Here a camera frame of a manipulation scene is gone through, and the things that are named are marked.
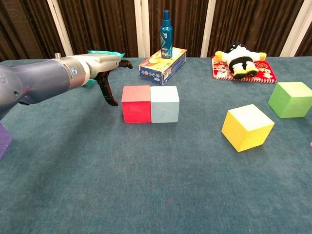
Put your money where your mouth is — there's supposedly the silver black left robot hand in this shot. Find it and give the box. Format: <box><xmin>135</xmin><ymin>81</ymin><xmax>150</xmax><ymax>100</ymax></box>
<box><xmin>84</xmin><ymin>54</ymin><xmax>134</xmax><ymax>107</ymax></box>

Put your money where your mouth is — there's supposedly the red foam cube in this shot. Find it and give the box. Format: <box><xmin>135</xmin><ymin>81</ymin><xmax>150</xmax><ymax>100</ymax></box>
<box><xmin>121</xmin><ymin>85</ymin><xmax>152</xmax><ymax>124</ymax></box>

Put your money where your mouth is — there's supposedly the light blue foam cube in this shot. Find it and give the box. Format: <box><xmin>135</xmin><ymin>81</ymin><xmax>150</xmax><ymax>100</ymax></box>
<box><xmin>150</xmin><ymin>85</ymin><xmax>180</xmax><ymax>123</ymax></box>

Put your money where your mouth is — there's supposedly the yellow foam cube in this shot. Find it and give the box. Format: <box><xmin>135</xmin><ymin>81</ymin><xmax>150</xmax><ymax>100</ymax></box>
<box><xmin>221</xmin><ymin>104</ymin><xmax>275</xmax><ymax>153</ymax></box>

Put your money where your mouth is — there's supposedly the teal snack bag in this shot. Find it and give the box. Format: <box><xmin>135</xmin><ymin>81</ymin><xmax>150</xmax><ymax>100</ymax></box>
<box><xmin>81</xmin><ymin>50</ymin><xmax>126</xmax><ymax>86</ymax></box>

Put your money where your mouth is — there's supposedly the brown pleated curtain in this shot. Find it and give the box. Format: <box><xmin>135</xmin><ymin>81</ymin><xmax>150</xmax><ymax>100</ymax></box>
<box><xmin>0</xmin><ymin>0</ymin><xmax>312</xmax><ymax>63</ymax></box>

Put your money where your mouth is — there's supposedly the blue yellow tissue box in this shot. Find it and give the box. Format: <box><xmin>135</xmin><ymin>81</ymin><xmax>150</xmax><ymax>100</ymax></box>
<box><xmin>138</xmin><ymin>48</ymin><xmax>188</xmax><ymax>86</ymax></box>

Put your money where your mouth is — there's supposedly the blue spray bottle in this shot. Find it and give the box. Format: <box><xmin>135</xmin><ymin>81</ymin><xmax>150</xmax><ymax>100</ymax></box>
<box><xmin>159</xmin><ymin>9</ymin><xmax>174</xmax><ymax>59</ymax></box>

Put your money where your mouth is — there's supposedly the purple foam cube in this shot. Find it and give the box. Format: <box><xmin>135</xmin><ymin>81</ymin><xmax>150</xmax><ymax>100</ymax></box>
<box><xmin>0</xmin><ymin>122</ymin><xmax>13</xmax><ymax>161</ymax></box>

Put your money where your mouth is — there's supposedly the teal felt table cloth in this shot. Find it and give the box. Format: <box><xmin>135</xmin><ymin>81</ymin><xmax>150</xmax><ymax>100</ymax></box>
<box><xmin>0</xmin><ymin>57</ymin><xmax>312</xmax><ymax>234</ymax></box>

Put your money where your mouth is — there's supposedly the black white plush toy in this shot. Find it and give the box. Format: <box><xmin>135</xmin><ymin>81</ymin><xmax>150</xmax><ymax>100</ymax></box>
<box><xmin>214</xmin><ymin>41</ymin><xmax>267</xmax><ymax>79</ymax></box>

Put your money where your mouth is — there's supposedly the red printed spiral notebook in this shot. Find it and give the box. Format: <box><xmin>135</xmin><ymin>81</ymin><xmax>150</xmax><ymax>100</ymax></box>
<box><xmin>211</xmin><ymin>55</ymin><xmax>278</xmax><ymax>84</ymax></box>

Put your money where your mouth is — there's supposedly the green foam cube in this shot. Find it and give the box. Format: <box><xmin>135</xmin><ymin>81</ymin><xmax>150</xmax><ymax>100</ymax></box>
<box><xmin>268</xmin><ymin>81</ymin><xmax>312</xmax><ymax>119</ymax></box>

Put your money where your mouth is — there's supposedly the white frame post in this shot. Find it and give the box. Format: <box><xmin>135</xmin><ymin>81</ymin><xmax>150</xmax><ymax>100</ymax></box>
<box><xmin>279</xmin><ymin>0</ymin><xmax>312</xmax><ymax>58</ymax></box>
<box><xmin>200</xmin><ymin>0</ymin><xmax>216</xmax><ymax>58</ymax></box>
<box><xmin>134</xmin><ymin>0</ymin><xmax>151</xmax><ymax>58</ymax></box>
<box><xmin>47</xmin><ymin>0</ymin><xmax>75</xmax><ymax>59</ymax></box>

